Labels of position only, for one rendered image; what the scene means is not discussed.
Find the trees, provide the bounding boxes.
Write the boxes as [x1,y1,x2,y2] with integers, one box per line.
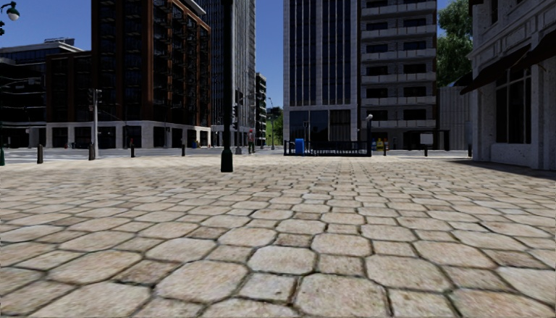
[266,106,284,147]

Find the grey street lamp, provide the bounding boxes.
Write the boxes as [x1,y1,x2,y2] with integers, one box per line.
[267,97,277,151]

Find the dark street lamp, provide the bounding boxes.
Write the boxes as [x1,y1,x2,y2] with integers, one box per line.
[0,0,21,167]
[196,0,260,174]

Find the white ribbed glass tower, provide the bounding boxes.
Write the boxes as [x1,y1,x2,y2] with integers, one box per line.
[282,0,359,143]

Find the grey concrete balcony building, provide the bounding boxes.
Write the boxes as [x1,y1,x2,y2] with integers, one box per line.
[357,0,439,151]

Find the brown framed glass building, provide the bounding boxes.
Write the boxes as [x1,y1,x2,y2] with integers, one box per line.
[45,0,212,149]

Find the pale corrugated building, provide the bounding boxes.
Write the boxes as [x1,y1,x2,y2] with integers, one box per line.
[437,85,472,151]

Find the tree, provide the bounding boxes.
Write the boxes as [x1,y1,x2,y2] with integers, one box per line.
[436,0,473,88]

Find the white brick building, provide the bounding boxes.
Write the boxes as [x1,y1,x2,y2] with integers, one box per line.
[460,0,556,172]

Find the dark glass building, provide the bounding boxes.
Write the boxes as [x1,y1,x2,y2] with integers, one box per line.
[0,37,84,149]

